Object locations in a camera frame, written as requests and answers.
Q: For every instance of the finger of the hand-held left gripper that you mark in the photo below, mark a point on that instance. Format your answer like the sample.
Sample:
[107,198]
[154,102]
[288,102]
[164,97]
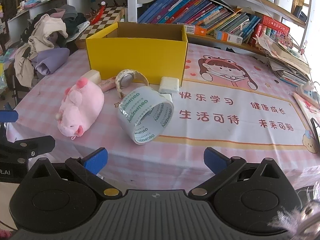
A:
[8,116]
[25,148]

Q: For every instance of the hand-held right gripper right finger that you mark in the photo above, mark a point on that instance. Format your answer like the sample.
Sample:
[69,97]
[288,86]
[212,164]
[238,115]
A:
[215,160]

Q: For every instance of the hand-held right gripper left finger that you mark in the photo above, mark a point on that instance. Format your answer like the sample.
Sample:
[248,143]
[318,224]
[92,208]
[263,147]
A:
[96,161]

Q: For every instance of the pink plush pig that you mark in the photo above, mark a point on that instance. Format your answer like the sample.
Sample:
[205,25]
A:
[81,107]

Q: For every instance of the clear packing tape roll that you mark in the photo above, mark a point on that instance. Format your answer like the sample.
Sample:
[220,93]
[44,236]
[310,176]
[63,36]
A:
[145,115]

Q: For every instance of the pink eraser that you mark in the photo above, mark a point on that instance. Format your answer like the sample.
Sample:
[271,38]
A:
[107,84]

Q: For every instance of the small white block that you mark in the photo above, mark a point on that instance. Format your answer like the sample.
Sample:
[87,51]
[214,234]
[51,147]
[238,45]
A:
[168,97]

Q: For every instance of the white eraser block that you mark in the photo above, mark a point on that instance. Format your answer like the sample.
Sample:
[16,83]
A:
[93,76]

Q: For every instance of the white wrist watch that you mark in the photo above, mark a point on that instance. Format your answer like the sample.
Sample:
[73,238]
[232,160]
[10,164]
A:
[126,80]

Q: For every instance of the white charger adapter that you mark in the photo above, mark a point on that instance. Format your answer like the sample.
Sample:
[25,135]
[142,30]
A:
[168,85]

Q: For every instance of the yellow cardboard box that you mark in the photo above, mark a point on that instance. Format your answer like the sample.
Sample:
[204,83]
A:
[137,55]

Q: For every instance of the pink checked printed tablecloth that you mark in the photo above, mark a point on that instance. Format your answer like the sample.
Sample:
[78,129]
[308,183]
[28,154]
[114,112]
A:
[237,135]

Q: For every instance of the lilac hoodie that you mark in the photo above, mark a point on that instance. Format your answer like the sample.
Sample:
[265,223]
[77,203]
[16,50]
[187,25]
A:
[50,62]

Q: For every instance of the lilac fuzzy cloth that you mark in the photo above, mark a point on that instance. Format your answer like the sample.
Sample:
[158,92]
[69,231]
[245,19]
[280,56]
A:
[297,217]

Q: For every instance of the black tablet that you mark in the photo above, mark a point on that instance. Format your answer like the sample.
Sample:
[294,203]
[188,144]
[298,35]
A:
[316,135]

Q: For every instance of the pink book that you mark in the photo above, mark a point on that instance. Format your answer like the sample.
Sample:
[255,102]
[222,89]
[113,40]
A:
[307,107]

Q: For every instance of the white power strip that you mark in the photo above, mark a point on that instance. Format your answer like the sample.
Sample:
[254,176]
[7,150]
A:
[308,91]

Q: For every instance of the stack of papers and booklets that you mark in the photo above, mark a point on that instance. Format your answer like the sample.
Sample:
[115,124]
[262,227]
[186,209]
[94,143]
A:
[285,60]

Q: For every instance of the white and blue box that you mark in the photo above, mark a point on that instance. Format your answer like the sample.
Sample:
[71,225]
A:
[227,37]

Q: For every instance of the orange box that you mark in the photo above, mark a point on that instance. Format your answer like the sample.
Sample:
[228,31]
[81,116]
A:
[196,30]

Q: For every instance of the wooden chessboard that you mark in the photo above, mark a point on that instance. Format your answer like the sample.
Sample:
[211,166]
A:
[102,20]

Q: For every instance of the red tassel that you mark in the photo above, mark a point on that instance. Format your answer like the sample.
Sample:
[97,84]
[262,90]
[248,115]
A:
[98,15]

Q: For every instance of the stack of red boxes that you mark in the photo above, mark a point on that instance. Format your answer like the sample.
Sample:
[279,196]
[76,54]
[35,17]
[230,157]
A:
[272,27]

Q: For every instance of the row of colourful books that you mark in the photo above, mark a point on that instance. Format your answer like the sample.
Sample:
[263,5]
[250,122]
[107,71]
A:
[200,12]

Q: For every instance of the white shelf unit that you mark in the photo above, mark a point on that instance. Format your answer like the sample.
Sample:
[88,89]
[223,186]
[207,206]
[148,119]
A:
[131,2]

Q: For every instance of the white storage container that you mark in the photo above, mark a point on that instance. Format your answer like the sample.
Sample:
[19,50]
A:
[282,0]

